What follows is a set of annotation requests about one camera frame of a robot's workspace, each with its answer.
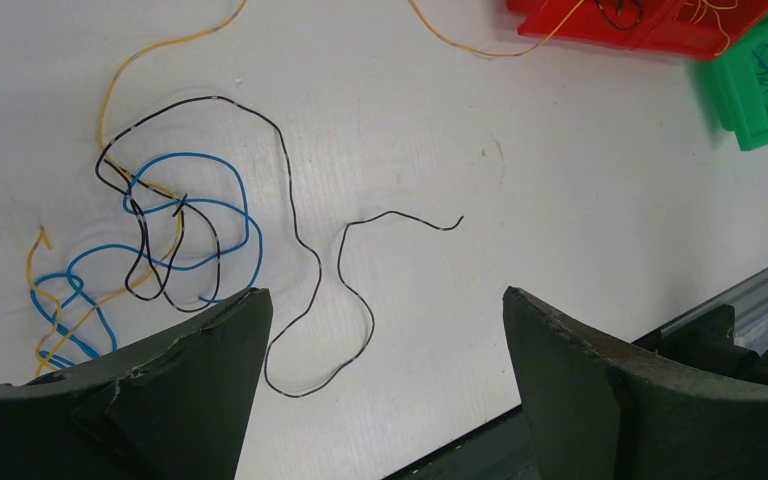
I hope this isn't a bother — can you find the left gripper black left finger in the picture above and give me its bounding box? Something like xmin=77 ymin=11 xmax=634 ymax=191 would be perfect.
xmin=0 ymin=288 xmax=273 ymax=479

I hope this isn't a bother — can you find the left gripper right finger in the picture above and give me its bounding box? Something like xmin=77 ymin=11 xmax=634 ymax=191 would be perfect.
xmin=503 ymin=287 xmax=768 ymax=479

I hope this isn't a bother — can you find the wire bundle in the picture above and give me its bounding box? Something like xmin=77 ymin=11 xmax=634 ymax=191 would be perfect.
xmin=26 ymin=95 xmax=466 ymax=400

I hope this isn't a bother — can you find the black wire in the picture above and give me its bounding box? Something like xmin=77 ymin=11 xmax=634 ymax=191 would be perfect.
xmin=592 ymin=0 xmax=644 ymax=32

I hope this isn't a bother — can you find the yellow wire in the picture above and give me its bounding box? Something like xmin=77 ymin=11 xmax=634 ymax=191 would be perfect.
xmin=682 ymin=0 xmax=740 ymax=58

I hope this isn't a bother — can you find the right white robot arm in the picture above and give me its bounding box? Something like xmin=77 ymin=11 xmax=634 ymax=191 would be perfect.
xmin=634 ymin=305 xmax=768 ymax=385

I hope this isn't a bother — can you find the green plastic bin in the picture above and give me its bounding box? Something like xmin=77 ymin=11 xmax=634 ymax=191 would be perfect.
xmin=695 ymin=15 xmax=768 ymax=152

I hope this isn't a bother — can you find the left red bin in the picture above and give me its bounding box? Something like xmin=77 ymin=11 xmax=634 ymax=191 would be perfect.
xmin=505 ymin=0 xmax=663 ymax=50

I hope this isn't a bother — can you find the red bin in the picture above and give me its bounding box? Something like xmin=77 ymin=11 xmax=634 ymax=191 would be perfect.
xmin=639 ymin=0 xmax=768 ymax=62
xmin=505 ymin=0 xmax=663 ymax=50

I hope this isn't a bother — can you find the right red bin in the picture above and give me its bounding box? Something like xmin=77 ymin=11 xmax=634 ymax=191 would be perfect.
xmin=639 ymin=0 xmax=768 ymax=62

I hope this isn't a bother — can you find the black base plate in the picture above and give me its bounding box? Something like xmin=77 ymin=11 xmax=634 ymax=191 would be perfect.
xmin=386 ymin=406 xmax=539 ymax=480

